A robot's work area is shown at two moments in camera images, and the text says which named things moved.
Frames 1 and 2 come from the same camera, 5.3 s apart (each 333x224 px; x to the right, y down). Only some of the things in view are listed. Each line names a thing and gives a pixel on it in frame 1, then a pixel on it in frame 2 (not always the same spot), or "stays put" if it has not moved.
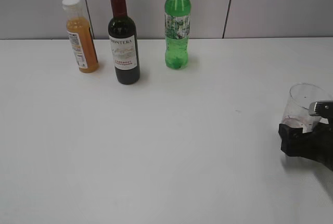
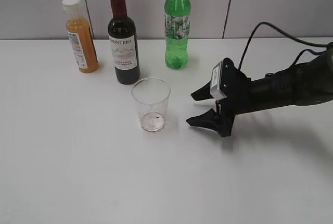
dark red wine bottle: (123, 39) stays put
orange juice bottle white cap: (81, 35) stays put
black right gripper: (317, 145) to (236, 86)
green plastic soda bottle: (177, 13) stays put
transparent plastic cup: (296, 113) to (151, 95)
